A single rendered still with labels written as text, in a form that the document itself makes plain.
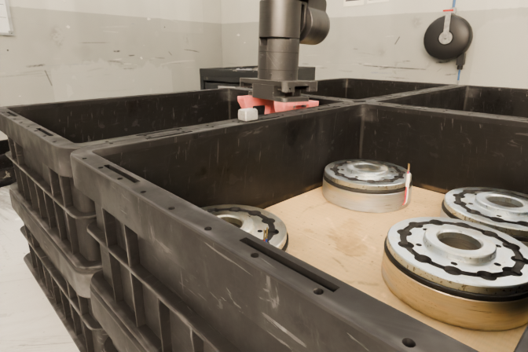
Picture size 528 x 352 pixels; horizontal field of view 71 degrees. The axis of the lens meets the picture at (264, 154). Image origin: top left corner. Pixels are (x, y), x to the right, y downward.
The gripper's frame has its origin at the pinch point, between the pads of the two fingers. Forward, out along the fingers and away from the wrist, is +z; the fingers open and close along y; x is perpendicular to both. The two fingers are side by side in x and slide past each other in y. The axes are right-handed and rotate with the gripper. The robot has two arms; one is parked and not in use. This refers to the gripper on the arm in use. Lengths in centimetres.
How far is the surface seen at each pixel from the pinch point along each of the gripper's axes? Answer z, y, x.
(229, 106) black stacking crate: -2.8, 20.8, -5.8
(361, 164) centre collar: 0.5, -14.1, -2.2
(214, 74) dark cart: -4, 147, -80
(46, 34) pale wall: -28, 319, -26
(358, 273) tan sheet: 4.7, -25.2, 12.4
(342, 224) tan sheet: 4.4, -18.7, 6.7
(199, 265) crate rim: -3.0, -28.3, 28.5
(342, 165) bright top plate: 0.8, -12.1, -1.0
